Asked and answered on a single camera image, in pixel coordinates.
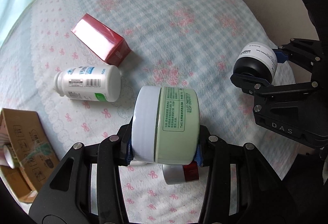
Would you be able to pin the white earbuds case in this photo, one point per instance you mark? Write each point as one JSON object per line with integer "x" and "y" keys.
{"x": 137, "y": 163}

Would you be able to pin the open cardboard box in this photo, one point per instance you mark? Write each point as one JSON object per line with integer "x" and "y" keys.
{"x": 27, "y": 157}

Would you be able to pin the red rectangular box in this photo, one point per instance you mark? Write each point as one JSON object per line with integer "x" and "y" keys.
{"x": 104, "y": 42}

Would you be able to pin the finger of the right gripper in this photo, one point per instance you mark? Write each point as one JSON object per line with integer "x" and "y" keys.
{"x": 284, "y": 53}
{"x": 252, "y": 85}

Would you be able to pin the checkered floral bed cover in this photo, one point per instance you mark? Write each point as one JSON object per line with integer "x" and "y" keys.
{"x": 174, "y": 43}

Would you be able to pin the white pill bottle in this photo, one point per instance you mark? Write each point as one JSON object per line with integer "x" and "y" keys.
{"x": 89, "y": 83}

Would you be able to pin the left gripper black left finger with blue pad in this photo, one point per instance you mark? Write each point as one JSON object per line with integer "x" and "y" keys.
{"x": 85, "y": 186}

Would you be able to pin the black jar white label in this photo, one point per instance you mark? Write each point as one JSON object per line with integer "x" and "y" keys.
{"x": 257, "y": 60}

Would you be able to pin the silver red small jar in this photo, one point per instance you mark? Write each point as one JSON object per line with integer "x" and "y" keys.
{"x": 177, "y": 174}

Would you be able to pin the green jar white lid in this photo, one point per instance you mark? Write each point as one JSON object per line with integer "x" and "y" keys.
{"x": 165, "y": 125}

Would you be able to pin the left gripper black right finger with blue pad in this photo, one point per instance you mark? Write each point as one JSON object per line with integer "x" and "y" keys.
{"x": 242, "y": 187}

